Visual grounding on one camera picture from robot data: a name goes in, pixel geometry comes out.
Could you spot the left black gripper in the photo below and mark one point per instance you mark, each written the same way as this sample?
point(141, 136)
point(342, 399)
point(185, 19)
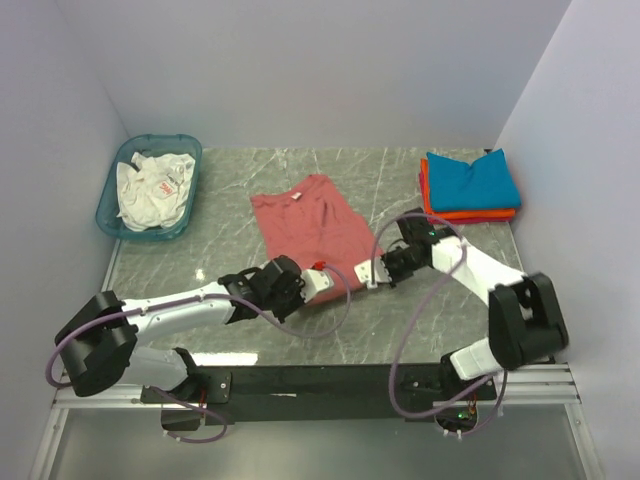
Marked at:
point(298, 287)

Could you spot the black base beam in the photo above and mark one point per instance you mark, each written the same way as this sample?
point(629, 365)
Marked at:
point(232, 394)

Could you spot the folded orange t-shirt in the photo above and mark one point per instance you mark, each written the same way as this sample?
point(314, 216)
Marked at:
point(469, 216)

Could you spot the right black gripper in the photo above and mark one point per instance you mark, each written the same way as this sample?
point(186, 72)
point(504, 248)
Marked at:
point(386, 261)

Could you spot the teal plastic bin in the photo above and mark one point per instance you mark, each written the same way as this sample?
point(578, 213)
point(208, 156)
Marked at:
point(149, 145)

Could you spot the folded blue t-shirt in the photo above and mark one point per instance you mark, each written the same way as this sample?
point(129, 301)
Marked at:
point(484, 184)

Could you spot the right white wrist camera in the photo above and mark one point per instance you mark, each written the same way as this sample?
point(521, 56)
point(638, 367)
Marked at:
point(370, 275)

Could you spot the folded magenta t-shirt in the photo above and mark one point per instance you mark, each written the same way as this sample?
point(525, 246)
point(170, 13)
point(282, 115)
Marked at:
point(423, 192)

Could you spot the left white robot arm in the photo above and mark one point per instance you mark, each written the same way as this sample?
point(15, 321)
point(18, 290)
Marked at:
point(108, 341)

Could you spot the crumpled white t-shirt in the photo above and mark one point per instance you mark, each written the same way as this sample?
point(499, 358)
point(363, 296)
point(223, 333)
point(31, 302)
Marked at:
point(154, 191)

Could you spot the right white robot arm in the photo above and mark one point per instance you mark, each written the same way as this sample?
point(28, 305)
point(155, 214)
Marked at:
point(525, 321)

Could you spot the dusty red t-shirt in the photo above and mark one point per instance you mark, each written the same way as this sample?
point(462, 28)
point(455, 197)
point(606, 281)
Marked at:
point(314, 223)

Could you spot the aluminium frame rail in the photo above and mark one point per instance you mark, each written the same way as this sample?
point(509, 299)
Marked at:
point(541, 384)

